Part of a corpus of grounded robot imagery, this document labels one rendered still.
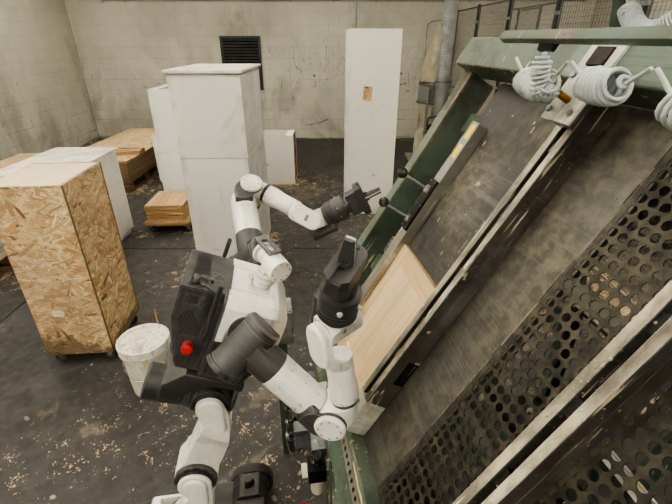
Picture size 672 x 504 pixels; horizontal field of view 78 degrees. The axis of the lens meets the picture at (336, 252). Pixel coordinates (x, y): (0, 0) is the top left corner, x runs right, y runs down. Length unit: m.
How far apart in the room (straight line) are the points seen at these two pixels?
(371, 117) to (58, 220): 3.34
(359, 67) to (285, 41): 4.58
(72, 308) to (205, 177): 1.42
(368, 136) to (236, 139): 1.91
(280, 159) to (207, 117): 2.85
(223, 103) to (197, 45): 6.18
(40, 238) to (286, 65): 7.16
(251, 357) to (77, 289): 2.10
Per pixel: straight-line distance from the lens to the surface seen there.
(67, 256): 2.90
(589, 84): 0.89
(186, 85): 3.56
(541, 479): 0.87
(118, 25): 10.17
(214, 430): 1.45
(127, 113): 10.36
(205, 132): 3.58
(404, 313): 1.34
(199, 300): 1.12
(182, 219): 5.02
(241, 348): 0.99
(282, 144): 6.22
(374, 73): 4.87
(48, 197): 2.77
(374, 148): 5.00
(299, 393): 1.04
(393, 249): 1.50
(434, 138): 1.66
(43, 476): 2.79
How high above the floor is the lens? 1.96
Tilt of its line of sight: 27 degrees down
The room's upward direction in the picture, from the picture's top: straight up
